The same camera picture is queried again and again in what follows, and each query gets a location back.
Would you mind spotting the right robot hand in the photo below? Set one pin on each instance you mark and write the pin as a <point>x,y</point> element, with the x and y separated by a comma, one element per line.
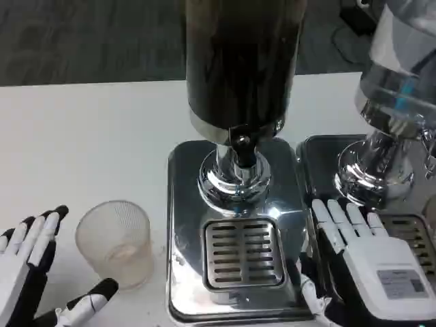
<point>378,265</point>

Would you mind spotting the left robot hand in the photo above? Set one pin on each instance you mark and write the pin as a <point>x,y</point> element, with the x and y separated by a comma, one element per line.
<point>20,259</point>

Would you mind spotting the clear ribbed glass cup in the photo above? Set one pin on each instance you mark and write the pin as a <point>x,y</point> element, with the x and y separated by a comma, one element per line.
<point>114,245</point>

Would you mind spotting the steel drip grid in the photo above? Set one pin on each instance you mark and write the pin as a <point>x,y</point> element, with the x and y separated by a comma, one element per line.
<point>413,231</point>
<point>243,253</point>

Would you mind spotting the steel drip tray base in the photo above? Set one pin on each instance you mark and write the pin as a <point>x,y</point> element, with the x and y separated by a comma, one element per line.
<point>320,163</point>
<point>184,238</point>

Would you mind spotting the chrome dispenser tap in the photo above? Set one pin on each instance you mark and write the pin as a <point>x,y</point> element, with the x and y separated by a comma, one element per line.
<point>428,150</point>

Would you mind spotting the black dispenser tap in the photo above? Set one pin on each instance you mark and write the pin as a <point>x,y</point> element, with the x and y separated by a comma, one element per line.
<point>242,146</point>

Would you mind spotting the clear drink dispenser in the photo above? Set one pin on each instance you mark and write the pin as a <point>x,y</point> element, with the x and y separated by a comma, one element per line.
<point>395,85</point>

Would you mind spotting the dark drink dispenser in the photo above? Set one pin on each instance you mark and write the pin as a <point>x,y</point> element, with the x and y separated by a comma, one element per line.
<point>238,68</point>

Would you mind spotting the black box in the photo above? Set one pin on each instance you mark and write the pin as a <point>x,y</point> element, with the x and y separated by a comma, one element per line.
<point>357,13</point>

